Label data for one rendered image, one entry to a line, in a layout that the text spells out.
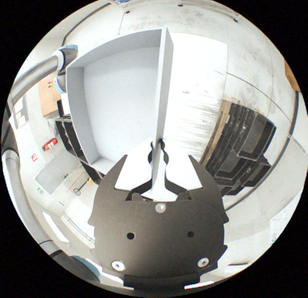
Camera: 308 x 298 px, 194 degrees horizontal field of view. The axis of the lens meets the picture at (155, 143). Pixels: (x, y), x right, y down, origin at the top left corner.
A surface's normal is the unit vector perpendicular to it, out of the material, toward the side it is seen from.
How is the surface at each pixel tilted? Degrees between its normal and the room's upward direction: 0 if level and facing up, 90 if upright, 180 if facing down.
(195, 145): 0
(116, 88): 1
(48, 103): 79
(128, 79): 1
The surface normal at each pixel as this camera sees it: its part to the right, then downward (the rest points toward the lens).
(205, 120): -0.28, 0.51
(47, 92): 0.89, 0.30
